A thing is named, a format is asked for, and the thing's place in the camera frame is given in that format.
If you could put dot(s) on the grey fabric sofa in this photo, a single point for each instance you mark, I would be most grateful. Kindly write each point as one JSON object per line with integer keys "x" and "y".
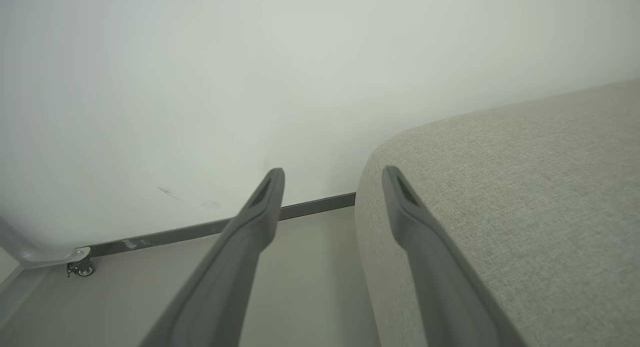
{"x": 550, "y": 187}

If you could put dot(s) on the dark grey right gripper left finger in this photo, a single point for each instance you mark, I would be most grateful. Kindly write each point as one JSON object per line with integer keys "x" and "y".
{"x": 225, "y": 277}

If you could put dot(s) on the small black caster wheel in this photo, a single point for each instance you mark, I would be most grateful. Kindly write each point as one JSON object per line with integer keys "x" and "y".
{"x": 85, "y": 271}

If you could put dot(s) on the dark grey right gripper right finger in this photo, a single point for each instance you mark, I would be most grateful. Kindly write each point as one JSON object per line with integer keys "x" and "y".
{"x": 440, "y": 287}

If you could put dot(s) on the dark grey baseboard strip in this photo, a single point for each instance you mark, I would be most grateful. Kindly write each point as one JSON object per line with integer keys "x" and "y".
{"x": 175, "y": 234}

